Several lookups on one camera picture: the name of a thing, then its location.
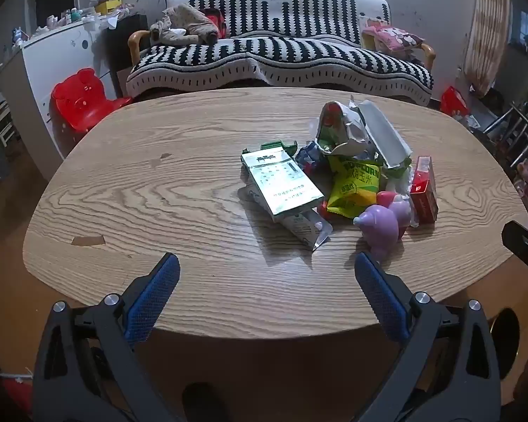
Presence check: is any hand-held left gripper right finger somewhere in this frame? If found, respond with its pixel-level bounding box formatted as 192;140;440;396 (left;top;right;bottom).
352;251;503;422

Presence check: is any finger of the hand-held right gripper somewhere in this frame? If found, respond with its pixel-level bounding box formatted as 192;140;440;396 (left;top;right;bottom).
502;216;528;288

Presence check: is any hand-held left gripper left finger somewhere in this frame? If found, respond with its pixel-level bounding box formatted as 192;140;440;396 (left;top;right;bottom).
32;252;181;422

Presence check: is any purple plastic bottle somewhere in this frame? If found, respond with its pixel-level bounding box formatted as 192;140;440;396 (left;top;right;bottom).
353;204;400;263

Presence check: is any red cigarette box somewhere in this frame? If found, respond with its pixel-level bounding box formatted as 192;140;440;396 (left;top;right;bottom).
409;155;439;224

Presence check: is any yellow-green popcorn packet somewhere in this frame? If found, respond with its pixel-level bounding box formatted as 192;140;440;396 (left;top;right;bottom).
326;155;383;220

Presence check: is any clear plastic wrap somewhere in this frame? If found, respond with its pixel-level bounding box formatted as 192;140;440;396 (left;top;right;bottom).
384;168;413;195

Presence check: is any green and white carton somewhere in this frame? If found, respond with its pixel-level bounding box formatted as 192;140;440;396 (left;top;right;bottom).
240;140;325;223

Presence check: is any blue snack wrapper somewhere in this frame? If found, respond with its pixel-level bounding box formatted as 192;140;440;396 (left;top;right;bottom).
295;141;332;174

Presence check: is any white paper tray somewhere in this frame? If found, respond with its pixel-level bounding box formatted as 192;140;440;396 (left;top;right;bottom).
357;100;413;171

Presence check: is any green foil chip bag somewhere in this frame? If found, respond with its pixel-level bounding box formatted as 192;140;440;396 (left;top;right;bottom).
316;101;372;159

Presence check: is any metal rack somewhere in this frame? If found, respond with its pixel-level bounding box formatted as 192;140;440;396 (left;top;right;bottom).
482;101;528;173

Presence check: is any red bag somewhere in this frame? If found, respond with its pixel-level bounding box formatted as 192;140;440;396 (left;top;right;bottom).
440;85;472;120

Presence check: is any red plastic bear chair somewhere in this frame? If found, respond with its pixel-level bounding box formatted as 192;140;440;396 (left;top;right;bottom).
50;68;133;133

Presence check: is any rolled bamboo mat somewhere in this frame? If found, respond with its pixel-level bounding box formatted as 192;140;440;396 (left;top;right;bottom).
462;0;512;94

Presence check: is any pink printed cushion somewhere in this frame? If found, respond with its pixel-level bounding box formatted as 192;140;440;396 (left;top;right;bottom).
361;15;425;54

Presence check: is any black cabinet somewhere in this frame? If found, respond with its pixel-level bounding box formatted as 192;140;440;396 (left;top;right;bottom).
103;14;149;98

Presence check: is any white cabinet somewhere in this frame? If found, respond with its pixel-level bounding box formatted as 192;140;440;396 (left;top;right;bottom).
0;20;116;181

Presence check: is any black and white striped sofa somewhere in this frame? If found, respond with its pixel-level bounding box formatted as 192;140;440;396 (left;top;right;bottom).
125;0;435;106

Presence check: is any brown plush toy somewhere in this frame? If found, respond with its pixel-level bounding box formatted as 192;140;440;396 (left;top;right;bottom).
149;4;221;47

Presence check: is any red cloth item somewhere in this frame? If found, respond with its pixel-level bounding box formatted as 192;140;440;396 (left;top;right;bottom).
201;8;228;39

